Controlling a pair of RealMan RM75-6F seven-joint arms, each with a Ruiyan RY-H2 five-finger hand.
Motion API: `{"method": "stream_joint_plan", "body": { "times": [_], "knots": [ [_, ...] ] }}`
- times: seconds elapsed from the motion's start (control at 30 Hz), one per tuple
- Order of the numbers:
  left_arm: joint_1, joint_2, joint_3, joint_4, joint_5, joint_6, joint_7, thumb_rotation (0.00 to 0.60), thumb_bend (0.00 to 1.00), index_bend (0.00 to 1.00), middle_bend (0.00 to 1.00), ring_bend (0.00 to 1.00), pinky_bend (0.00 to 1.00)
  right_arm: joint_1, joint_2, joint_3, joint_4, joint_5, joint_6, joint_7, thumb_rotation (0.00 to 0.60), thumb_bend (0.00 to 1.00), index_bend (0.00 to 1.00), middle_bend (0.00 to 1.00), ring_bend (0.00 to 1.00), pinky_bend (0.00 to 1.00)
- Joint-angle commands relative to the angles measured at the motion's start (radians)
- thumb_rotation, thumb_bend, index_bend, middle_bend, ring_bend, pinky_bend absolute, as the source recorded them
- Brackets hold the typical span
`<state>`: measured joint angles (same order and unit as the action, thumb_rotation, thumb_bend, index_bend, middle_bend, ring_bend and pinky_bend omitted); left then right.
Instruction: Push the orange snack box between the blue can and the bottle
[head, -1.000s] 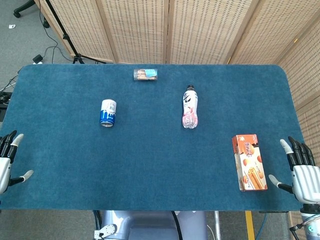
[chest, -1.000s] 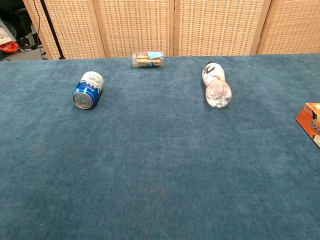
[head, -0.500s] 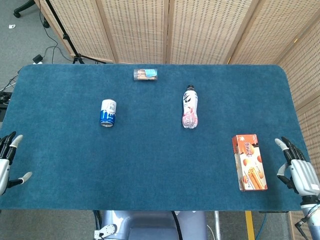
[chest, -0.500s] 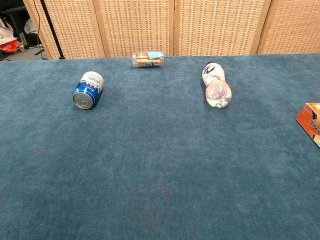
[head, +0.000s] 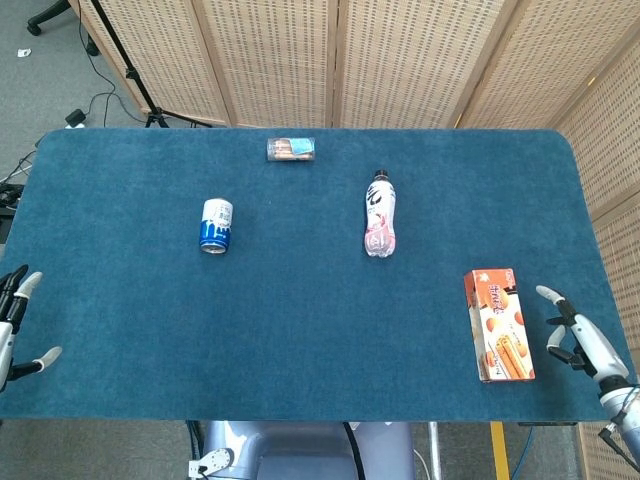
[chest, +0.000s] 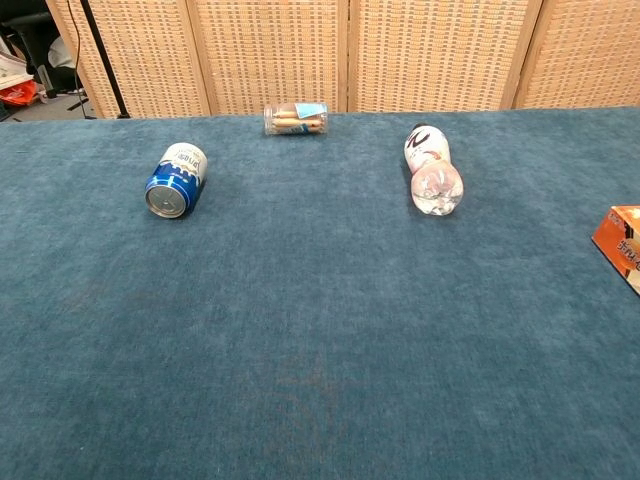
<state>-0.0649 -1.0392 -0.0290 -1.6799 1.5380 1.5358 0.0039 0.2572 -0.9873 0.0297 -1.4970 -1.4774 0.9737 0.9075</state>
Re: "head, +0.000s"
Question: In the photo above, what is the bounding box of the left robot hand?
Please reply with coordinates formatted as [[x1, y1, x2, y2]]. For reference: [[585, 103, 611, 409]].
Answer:
[[0, 264, 64, 394]]

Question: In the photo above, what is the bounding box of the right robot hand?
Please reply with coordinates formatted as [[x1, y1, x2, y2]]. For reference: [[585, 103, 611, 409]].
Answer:
[[535, 284, 632, 390]]

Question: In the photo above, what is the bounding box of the orange biscuit roll box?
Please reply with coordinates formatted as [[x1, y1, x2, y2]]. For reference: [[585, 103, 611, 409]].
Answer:
[[463, 268, 536, 384]]

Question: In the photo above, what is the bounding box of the black floor equipment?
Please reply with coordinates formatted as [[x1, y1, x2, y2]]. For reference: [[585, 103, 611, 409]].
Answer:
[[0, 183, 25, 240]]

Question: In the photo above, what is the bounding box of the metal table leg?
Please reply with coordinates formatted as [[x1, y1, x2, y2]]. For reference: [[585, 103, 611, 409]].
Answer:
[[428, 422, 444, 480]]

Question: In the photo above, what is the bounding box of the blue and white can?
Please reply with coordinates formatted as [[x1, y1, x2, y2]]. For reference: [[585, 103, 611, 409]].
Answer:
[[199, 197, 235, 255]]

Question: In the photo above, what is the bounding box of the clear bottle pink label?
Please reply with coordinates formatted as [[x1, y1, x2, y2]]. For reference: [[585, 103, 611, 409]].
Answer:
[[363, 169, 400, 259]]

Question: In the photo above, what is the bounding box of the blue felt table cover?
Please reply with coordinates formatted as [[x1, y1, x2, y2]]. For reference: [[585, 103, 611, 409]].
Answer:
[[0, 128, 637, 424]]

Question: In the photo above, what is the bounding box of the black tripod stand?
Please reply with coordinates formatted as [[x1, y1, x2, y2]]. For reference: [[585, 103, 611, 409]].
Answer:
[[89, 0, 214, 129]]

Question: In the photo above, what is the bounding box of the silver blue robot torso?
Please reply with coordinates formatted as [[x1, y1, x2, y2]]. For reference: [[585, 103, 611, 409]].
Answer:
[[187, 420, 416, 480]]

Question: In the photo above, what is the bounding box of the black office chair base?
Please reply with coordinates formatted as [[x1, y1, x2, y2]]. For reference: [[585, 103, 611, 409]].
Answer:
[[27, 0, 100, 56]]

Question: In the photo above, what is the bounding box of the clear biscuit stick container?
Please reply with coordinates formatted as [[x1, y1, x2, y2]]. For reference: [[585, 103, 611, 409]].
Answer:
[[265, 136, 317, 164]]

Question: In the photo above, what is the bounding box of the woven bamboo folding screen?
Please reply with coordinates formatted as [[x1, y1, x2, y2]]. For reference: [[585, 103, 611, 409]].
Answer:
[[69, 0, 640, 480]]

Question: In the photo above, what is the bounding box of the black torso cable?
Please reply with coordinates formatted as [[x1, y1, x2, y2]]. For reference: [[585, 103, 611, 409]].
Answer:
[[342, 422, 367, 480]]

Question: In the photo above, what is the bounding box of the thin black floor cable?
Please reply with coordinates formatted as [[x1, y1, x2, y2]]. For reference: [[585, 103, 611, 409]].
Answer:
[[77, 9, 146, 129]]

